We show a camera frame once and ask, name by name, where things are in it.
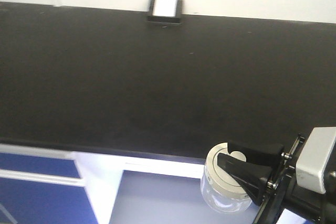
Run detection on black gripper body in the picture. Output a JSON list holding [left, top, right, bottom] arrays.
[[253, 134, 315, 223]]

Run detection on glass jar with white lid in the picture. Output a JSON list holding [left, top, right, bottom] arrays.
[[201, 143, 252, 215]]

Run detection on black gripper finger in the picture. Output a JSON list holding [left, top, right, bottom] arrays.
[[217, 153, 272, 206], [227, 141, 284, 165]]

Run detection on blue lab bench cabinets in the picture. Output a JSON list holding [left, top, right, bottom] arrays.
[[1, 144, 257, 223]]

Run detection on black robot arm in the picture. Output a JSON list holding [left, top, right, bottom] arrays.
[[215, 127, 335, 223]]

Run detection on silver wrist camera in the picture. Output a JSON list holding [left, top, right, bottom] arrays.
[[296, 127, 335, 194]]

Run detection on black and white power outlet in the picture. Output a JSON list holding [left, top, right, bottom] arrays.
[[146, 0, 184, 25]]

